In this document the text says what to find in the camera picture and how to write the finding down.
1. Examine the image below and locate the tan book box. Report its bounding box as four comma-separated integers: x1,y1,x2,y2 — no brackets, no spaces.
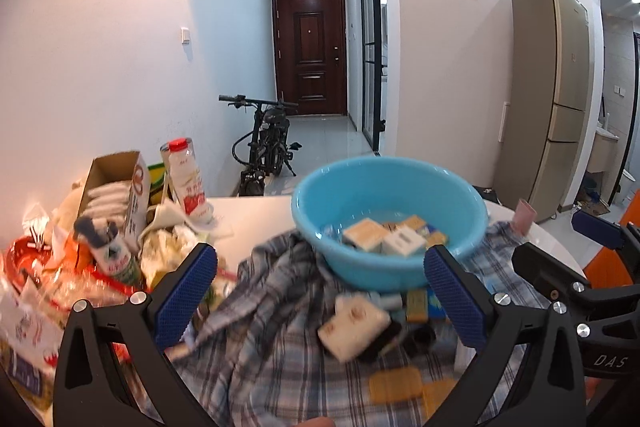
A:
398,215,428,232

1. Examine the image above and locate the dark red entrance door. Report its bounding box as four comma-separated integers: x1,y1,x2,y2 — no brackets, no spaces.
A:
271,0,347,116

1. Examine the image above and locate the black folding electric bike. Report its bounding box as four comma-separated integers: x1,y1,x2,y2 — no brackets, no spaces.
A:
218,94,302,197

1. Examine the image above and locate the black framed glass door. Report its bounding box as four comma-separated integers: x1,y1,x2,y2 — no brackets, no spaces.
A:
360,0,386,155

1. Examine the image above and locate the orange chair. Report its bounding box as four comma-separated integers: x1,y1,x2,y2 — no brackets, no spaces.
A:
584,194,640,288

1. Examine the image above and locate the red cap yogurt bottle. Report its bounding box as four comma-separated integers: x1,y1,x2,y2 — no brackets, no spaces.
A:
168,138,213,225

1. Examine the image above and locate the dark cap small bottle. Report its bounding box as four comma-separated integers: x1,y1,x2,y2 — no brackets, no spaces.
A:
74,216,143,288

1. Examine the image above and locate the pretzel snack cardboard box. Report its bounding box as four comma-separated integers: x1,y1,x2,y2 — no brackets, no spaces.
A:
77,150,151,254

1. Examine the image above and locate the gold blue cigarette pack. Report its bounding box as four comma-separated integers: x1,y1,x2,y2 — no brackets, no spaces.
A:
424,231,448,249

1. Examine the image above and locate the gold tall refrigerator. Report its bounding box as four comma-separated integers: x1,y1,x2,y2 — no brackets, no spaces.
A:
492,0,589,221

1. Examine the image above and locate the plaid blue grey cloth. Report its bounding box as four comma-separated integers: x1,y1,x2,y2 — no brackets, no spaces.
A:
124,221,551,427

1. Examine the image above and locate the white wall switch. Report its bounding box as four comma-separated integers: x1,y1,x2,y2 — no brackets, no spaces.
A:
180,27,191,44

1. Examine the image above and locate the tan square box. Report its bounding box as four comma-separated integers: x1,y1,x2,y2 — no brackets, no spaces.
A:
342,218,390,254

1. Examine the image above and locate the person's right hand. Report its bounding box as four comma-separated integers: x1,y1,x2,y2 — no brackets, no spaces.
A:
295,416,335,427

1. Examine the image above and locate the pink cup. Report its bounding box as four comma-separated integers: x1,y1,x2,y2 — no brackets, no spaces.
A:
511,199,537,236

